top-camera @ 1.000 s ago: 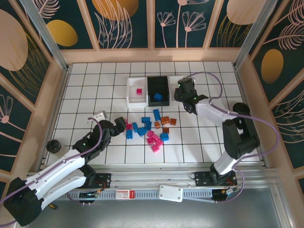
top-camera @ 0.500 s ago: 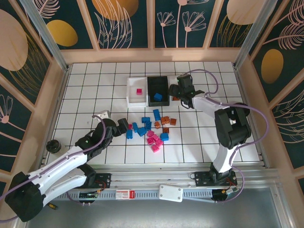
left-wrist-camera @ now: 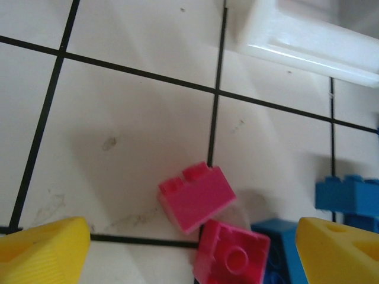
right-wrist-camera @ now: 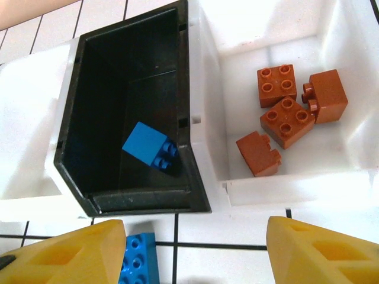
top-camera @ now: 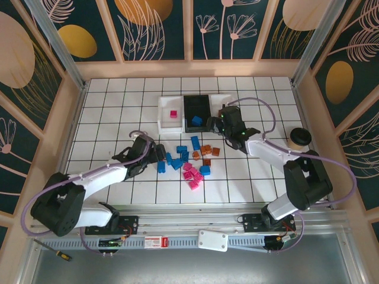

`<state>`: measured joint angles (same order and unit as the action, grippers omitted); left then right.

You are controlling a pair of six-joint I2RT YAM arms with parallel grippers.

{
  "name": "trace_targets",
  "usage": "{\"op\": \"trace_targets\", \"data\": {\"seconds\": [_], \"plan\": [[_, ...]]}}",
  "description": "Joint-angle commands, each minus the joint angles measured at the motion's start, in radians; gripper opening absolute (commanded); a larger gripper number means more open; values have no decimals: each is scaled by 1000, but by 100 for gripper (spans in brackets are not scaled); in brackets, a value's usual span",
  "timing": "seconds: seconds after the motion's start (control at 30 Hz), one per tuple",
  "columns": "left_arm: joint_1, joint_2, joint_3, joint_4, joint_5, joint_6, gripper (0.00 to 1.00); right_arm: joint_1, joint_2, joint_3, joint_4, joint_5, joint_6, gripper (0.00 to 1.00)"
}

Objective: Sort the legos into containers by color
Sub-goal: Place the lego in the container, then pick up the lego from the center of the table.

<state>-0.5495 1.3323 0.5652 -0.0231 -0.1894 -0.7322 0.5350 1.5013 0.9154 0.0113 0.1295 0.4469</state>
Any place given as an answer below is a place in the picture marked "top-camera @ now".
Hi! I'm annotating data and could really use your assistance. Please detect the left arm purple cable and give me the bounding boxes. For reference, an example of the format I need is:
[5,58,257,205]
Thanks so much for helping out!
[23,130,152,256]

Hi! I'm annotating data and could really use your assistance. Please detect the yellow black screwdriver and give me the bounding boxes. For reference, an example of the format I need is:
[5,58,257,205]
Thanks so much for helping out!
[33,238,73,262]

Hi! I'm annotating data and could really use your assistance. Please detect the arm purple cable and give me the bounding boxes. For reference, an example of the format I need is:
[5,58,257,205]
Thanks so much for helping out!
[224,97,358,254]
[23,130,152,256]

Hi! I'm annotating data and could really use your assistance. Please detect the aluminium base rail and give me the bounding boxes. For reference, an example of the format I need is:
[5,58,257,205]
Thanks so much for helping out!
[29,203,349,237]

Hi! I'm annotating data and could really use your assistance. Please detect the red and white label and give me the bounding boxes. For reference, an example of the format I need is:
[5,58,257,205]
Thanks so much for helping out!
[144,235,169,249]

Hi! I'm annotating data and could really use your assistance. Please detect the translucent white plastic bin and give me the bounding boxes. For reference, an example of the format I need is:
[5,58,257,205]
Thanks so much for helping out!
[209,93,239,131]

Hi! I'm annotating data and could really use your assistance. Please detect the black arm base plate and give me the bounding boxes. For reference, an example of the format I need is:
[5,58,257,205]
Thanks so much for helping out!
[85,215,140,236]
[242,212,296,234]

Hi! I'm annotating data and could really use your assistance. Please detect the white mounting plate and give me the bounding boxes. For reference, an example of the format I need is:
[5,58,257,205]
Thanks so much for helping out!
[197,229,229,253]

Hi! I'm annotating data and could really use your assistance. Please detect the black plastic bin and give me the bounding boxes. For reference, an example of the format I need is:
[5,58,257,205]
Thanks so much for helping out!
[182,93,213,133]

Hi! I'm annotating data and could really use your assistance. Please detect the small circuit board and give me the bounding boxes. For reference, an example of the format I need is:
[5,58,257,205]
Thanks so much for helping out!
[98,237,124,248]
[265,233,298,248]

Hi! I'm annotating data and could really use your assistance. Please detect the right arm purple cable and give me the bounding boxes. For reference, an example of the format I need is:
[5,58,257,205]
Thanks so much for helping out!
[224,97,358,254]

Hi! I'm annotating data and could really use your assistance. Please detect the aluminium frame post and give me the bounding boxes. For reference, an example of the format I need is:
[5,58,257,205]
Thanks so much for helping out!
[291,0,355,87]
[25,0,88,89]

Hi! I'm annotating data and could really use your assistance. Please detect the aluminium side rail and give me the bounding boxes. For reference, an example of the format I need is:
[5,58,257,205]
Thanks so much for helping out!
[291,82,335,208]
[47,81,89,214]

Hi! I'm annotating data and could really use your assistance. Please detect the grey slotted cable duct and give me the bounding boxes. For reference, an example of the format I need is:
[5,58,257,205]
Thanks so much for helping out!
[44,235,298,253]

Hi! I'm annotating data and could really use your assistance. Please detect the paper cup with black lid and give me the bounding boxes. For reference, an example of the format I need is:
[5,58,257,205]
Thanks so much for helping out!
[288,127,312,154]

